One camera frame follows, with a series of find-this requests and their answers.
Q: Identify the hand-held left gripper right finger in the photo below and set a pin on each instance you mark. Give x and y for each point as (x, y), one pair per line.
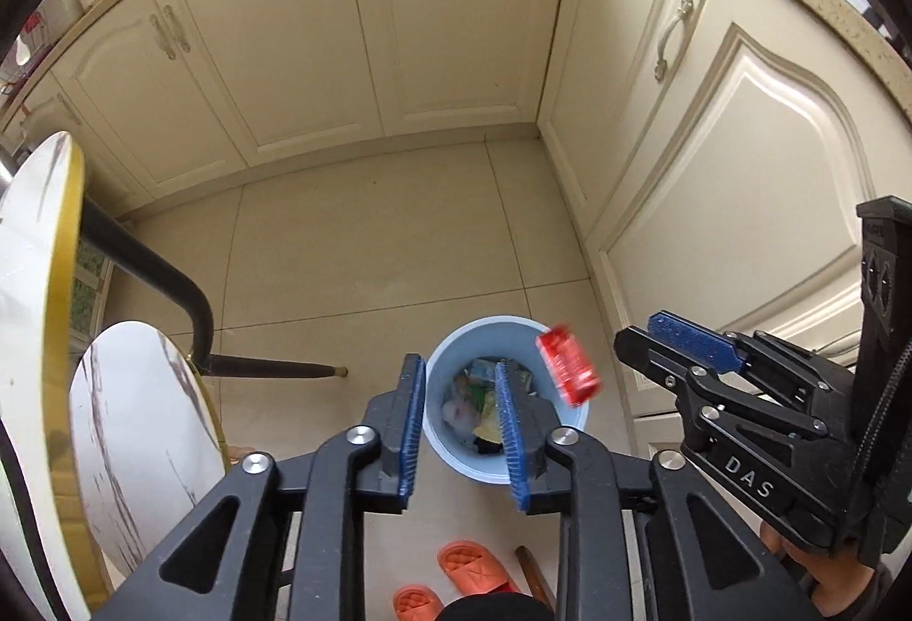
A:
(513, 443)

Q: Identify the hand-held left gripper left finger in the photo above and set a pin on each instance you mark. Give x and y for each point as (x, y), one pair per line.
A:
(410, 436)

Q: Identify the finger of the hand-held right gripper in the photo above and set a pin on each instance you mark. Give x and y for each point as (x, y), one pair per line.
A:
(662, 364)
(695, 336)

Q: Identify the yellow wrapper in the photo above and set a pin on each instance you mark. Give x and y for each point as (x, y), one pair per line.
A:
(490, 420)

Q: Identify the blue trash bin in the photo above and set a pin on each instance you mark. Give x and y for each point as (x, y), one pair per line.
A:
(470, 468)

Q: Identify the red snack packet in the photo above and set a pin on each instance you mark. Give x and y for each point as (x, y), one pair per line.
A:
(568, 366)

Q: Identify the person's right hand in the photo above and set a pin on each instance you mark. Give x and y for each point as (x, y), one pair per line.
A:
(826, 582)

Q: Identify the orange slipper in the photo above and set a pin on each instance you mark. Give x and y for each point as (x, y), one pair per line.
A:
(474, 567)
(419, 603)

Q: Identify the wooden stick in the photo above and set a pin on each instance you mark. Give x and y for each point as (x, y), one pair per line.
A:
(534, 575)

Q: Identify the person's dark clothing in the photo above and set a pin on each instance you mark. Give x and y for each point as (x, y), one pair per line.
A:
(495, 608)

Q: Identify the small white marble table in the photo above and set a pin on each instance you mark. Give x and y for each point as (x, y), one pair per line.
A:
(142, 443)

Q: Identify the white marble round table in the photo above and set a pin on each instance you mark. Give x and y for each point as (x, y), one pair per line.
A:
(32, 307)

